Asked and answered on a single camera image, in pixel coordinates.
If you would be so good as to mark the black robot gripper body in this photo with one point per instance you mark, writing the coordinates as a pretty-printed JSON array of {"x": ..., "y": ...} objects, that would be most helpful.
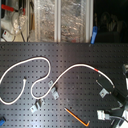
[{"x": 121, "y": 98}]

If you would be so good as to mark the grey metal connector block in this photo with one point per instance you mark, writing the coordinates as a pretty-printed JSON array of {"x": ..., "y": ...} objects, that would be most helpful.
[{"x": 102, "y": 115}]

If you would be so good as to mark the orange hex key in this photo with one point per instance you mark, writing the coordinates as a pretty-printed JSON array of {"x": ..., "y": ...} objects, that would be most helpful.
[{"x": 77, "y": 118}]

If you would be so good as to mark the clear plastic bin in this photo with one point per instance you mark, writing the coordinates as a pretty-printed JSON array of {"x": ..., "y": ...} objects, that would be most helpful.
[
  {"x": 44, "y": 20},
  {"x": 74, "y": 20}
]

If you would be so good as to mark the blue object at corner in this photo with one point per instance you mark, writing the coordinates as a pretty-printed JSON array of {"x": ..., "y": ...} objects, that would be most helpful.
[{"x": 2, "y": 120}]

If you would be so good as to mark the metal cable clip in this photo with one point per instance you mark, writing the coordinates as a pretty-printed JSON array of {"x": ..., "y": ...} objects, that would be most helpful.
[
  {"x": 51, "y": 84},
  {"x": 103, "y": 93},
  {"x": 33, "y": 108},
  {"x": 40, "y": 102},
  {"x": 55, "y": 93}
]

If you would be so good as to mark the blue clamp handle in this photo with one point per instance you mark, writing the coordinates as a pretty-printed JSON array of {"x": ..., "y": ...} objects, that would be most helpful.
[{"x": 94, "y": 34}]

